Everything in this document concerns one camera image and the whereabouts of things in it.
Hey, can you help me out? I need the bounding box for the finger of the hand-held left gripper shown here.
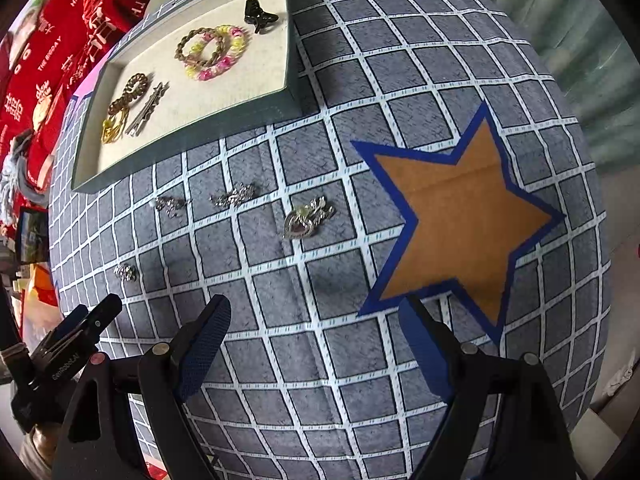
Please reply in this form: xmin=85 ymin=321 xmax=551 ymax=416
xmin=47 ymin=304 xmax=91 ymax=348
xmin=75 ymin=293 xmax=124 ymax=343

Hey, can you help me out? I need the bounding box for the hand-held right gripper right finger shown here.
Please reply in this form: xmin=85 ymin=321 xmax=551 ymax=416
xmin=399 ymin=296 xmax=575 ymax=480

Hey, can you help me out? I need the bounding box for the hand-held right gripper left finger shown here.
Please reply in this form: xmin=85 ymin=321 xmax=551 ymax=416
xmin=52 ymin=294 xmax=232 ymax=480

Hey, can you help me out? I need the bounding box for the yellow hair tie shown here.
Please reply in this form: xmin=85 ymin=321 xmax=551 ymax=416
xmin=101 ymin=109 xmax=130 ymax=145

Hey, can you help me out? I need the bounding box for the silver hair clip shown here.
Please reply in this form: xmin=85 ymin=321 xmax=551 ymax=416
xmin=125 ymin=81 xmax=170 ymax=137

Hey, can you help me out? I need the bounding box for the shallow grey cardboard tray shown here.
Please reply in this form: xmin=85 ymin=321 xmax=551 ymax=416
xmin=71 ymin=0 xmax=302 ymax=194

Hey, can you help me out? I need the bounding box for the brown braided bracelet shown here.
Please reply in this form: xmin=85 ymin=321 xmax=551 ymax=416
xmin=174 ymin=26 xmax=232 ymax=68

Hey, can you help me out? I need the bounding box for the colourful bead bracelet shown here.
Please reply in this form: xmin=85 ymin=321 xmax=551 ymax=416
xmin=184 ymin=24 xmax=249 ymax=82

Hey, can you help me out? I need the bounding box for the black hair claw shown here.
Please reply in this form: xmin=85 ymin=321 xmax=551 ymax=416
xmin=243 ymin=0 xmax=284 ymax=34

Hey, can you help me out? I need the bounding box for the orange paper bag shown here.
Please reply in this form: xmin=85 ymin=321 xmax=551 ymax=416
xmin=21 ymin=264 xmax=62 ymax=308

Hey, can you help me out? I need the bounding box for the dark picture box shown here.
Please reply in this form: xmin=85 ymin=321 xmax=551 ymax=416
xmin=16 ymin=209 xmax=52 ymax=265

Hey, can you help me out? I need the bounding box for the orange star patch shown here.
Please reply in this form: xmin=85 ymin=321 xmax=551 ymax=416
xmin=350 ymin=101 xmax=567 ymax=347

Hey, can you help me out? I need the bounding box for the pile of grey clothes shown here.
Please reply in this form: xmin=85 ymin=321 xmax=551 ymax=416
xmin=0 ymin=129 xmax=37 ymax=213

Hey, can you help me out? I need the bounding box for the pink star patch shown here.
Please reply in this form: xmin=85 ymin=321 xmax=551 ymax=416
xmin=70 ymin=49 xmax=117 ymax=107

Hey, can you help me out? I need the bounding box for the pale green curtain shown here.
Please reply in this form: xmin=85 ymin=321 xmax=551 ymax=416
xmin=492 ymin=0 xmax=640 ymax=173

